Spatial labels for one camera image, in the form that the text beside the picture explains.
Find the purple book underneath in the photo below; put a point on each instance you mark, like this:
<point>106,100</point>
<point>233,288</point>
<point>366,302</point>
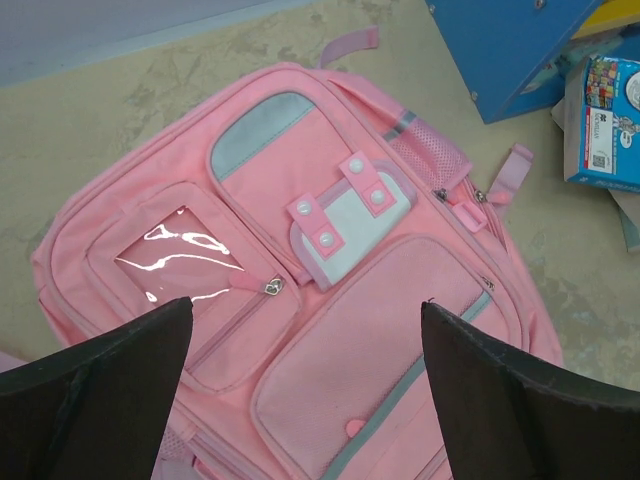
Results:
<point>628,205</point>

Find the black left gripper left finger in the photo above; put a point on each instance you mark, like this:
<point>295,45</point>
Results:
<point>98,409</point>

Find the pink student backpack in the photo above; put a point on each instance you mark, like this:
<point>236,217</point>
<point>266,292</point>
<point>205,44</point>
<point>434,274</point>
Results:
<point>307,215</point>

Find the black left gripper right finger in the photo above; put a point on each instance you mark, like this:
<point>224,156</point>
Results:
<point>507,414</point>

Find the blue illustrated book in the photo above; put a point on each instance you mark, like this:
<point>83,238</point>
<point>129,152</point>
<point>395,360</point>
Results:
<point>601,124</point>

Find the blue wooden shelf unit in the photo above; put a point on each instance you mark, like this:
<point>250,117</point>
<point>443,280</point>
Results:
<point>515,55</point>

